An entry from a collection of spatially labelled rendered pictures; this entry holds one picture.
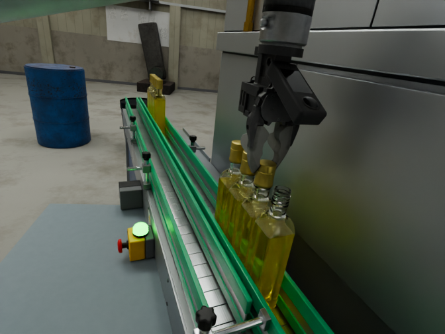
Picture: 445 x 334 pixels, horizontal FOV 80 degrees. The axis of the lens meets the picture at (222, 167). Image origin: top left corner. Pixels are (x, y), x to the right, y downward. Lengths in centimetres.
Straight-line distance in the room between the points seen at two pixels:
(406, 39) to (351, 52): 9
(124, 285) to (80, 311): 11
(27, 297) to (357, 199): 77
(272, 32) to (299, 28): 4
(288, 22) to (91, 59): 904
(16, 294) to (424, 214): 85
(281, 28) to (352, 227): 34
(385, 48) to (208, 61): 860
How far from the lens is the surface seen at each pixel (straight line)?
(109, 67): 927
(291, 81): 42
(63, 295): 82
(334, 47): 57
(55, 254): 94
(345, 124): 51
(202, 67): 901
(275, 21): 44
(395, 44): 49
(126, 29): 910
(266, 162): 49
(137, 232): 81
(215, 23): 905
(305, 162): 59
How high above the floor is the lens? 134
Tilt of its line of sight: 24 degrees down
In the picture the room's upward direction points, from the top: 7 degrees clockwise
